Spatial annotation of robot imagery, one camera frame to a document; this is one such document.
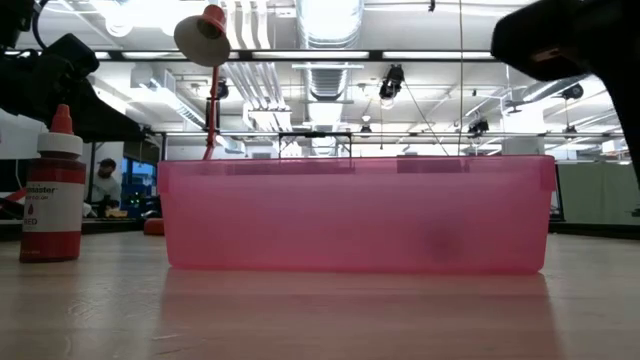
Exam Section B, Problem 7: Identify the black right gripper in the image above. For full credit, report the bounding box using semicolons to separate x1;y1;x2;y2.
579;0;640;187

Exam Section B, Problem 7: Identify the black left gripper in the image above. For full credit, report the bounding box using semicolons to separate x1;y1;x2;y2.
0;54;147;144

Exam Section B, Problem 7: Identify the large red food coloring bottle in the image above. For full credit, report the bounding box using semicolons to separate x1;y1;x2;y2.
18;103;87;264

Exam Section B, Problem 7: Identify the blue lit monitor screen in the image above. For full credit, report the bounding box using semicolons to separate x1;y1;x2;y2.
121;158;158;201

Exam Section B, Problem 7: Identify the person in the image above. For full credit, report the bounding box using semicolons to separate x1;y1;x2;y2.
91;157;123;218

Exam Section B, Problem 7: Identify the green partition panel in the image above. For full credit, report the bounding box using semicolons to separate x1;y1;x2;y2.
556;162;640;226

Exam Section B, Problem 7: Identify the red black clamp tool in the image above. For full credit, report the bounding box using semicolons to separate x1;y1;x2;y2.
0;187;29;221

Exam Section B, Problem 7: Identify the red desk lamp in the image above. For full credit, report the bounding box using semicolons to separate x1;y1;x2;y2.
143;3;232;237

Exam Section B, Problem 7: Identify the pink translucent plastic bin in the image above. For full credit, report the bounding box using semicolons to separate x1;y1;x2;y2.
156;154;558;275

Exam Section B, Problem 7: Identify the black overhead frame beam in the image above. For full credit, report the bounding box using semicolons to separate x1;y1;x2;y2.
0;48;501;63

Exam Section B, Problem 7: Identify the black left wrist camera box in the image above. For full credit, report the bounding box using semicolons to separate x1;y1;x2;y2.
37;32;101;79

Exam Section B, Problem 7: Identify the thin hanging cable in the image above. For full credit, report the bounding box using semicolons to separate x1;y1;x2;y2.
458;0;464;157

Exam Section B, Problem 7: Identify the black metal frame stand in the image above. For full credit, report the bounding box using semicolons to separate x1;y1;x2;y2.
277;131;353;161

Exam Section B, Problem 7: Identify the black horizontal ceiling rail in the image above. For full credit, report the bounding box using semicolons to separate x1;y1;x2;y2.
149;130;626;140

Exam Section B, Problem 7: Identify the silver ventilation duct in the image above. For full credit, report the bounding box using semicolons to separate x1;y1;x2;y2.
294;0;366;101

